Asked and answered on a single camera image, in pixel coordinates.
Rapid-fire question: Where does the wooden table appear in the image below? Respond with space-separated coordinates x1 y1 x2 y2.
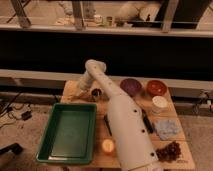
60 80 196 171

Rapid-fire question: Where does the black power adapter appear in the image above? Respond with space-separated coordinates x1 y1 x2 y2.
21 111 32 121

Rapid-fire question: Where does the blue cloth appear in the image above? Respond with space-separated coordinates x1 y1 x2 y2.
153 119 180 140

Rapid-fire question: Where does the orange fruit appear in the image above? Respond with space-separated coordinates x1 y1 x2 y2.
101 139 115 155

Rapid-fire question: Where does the green plastic tray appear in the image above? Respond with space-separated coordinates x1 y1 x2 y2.
37 103 96 165

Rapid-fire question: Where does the red bowl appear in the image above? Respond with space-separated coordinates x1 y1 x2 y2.
146 80 167 96

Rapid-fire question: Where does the yellow banana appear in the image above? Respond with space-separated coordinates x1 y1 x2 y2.
68 94 89 101

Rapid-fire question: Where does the white lidded container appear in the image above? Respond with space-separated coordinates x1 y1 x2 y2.
151 96 168 114

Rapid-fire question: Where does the black handled tool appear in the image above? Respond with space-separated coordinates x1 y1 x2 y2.
142 109 154 134

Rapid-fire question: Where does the black remote control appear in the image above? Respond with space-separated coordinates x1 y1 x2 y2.
104 115 112 136

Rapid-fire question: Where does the purple bowl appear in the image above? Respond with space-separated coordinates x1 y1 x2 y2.
120 78 142 97

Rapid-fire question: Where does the bunch of dark grapes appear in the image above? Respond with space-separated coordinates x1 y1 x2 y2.
156 141 181 162

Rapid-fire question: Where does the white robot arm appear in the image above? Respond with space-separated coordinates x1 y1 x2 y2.
76 59 163 171

